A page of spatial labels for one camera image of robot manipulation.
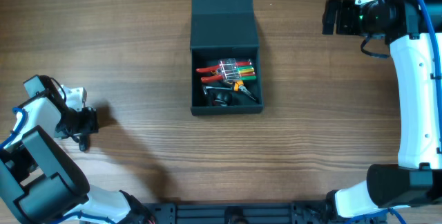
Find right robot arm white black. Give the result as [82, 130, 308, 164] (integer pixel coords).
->
[323, 0, 441, 223]

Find dark green box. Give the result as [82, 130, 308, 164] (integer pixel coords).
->
[190, 0, 263, 116]

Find black tape measure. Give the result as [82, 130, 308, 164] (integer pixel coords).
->
[211, 92, 233, 106]

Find black orange needle-nose pliers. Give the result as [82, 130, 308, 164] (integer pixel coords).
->
[211, 68, 258, 102]

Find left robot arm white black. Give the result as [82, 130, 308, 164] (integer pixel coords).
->
[1, 75, 156, 223]

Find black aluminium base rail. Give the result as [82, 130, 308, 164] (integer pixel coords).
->
[144, 200, 350, 224]

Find red handled pruning shears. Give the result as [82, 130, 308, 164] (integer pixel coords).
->
[195, 64, 224, 84]

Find chrome socket wrench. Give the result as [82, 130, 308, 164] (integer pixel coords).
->
[202, 85, 232, 95]

